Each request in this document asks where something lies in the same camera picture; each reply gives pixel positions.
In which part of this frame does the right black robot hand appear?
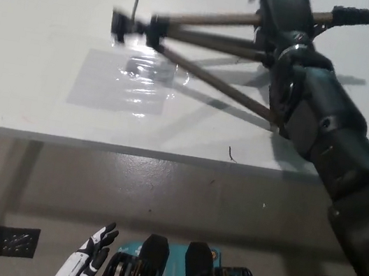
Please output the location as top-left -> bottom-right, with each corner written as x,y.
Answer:
238,0 -> 324,75

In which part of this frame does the clear glossy tape patch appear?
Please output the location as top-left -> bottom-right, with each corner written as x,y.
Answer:
66,30 -> 196,124

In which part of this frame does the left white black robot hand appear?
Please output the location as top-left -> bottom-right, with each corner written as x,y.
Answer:
50,213 -> 121,276

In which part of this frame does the bronze and black camera tripod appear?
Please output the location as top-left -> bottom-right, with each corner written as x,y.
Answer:
97,0 -> 369,147

